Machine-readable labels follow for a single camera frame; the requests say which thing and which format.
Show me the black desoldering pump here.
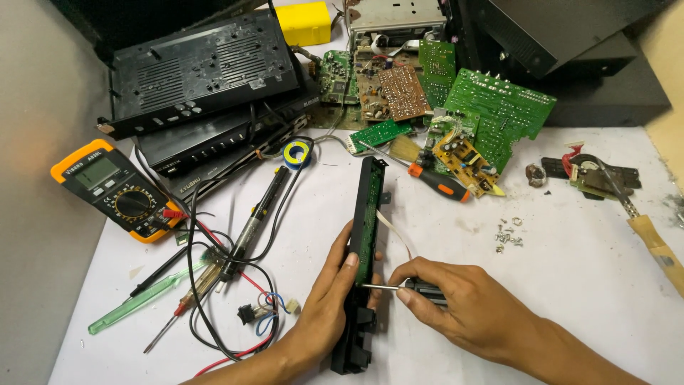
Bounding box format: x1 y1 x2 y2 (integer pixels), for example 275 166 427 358
215 166 291 294

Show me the green circuit board with chips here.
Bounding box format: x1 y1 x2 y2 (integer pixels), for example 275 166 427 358
318 50 360 106

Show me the large green circuit board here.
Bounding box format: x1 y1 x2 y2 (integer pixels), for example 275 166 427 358
444 68 557 174

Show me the black front panel with board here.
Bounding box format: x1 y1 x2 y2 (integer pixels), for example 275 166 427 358
330 155 392 375

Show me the yellow power supply board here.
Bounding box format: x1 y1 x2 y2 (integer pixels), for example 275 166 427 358
432 131 506 199

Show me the small green strip board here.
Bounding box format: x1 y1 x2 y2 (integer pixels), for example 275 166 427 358
346 119 415 156

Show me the black multimeter lead cable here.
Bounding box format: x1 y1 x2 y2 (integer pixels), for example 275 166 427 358
184 123 316 363

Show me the wooden handled soldering iron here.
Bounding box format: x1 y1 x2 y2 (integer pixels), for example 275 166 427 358
596 158 684 299

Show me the yellow box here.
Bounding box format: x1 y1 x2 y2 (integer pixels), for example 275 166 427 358
274 1 332 47

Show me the solder wire spool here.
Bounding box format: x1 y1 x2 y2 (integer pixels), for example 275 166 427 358
282 140 313 171

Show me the black switch with wires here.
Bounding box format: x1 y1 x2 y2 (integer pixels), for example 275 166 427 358
237 291 301 338

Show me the orange black digital multimeter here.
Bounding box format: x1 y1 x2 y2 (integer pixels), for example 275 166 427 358
50 139 185 245

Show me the black motor mechanism part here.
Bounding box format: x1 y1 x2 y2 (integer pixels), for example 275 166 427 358
541 142 642 201

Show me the large black equipment case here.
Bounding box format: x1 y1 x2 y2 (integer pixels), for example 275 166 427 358
446 0 672 128

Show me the black multimeter probe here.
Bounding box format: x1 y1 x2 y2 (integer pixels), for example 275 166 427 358
128 245 190 299

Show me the small metal round part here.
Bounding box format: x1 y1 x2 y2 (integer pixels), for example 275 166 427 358
525 163 548 188

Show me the pile of small screws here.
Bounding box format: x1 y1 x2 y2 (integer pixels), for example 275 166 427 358
494 216 525 254

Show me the brown circuit board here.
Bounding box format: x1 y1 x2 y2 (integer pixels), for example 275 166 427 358
378 64 432 123

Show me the orange black handled screwdriver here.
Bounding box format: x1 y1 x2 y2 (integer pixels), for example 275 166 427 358
359 140 471 204

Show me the person's right hand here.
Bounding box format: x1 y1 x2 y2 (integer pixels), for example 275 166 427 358
388 257 546 370

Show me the silver metal chassis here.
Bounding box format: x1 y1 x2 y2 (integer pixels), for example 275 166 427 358
346 0 449 51

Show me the black set-top box casing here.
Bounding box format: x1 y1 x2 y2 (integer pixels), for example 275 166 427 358
96 10 301 141

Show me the person's left hand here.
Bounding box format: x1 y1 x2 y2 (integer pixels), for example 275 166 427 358
293 220 384 365

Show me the white flat ribbon cable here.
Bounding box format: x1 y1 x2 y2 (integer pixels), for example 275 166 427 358
375 209 415 262

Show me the black receiver box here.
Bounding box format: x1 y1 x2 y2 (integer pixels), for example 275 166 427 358
134 80 321 178
160 115 311 204

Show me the wooden bristle brush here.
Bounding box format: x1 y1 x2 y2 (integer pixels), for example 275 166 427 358
388 134 423 164

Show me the green plastic tester screwdriver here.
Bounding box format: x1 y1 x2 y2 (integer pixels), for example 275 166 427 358
88 260 209 335

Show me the clear red handled screwdriver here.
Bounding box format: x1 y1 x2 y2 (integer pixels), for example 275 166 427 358
143 261 222 354

